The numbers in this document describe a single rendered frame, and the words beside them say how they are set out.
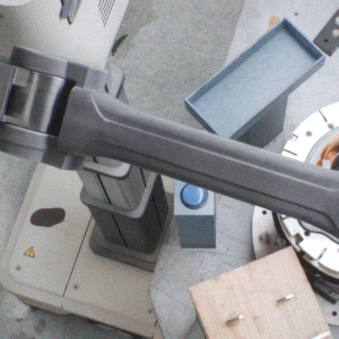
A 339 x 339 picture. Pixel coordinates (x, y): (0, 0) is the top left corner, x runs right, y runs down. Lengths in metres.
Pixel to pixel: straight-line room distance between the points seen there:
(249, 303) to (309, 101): 0.57
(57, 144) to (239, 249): 1.03
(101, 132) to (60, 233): 1.61
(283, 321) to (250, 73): 0.47
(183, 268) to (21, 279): 0.69
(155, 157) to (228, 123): 0.86
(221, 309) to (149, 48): 1.47
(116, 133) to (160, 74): 2.01
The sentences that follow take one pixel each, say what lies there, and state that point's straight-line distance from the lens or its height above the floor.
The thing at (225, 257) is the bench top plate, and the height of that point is 0.78.
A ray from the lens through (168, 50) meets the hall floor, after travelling 2.88.
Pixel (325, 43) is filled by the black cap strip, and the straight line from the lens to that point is 2.00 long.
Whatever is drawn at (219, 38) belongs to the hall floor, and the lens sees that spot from 2.89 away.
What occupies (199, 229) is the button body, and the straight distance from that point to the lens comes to 1.71.
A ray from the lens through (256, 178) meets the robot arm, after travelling 0.79.
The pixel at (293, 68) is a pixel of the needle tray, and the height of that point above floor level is 1.02.
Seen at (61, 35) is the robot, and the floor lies 1.64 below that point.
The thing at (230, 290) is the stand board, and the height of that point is 1.07.
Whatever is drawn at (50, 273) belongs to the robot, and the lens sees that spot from 2.43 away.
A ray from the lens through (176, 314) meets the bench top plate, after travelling 1.84.
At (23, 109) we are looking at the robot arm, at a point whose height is 1.79.
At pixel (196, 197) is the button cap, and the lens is 1.61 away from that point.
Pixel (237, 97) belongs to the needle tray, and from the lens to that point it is 1.70.
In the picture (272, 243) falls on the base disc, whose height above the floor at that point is 0.80.
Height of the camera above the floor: 2.59
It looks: 71 degrees down
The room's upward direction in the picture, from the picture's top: 11 degrees counter-clockwise
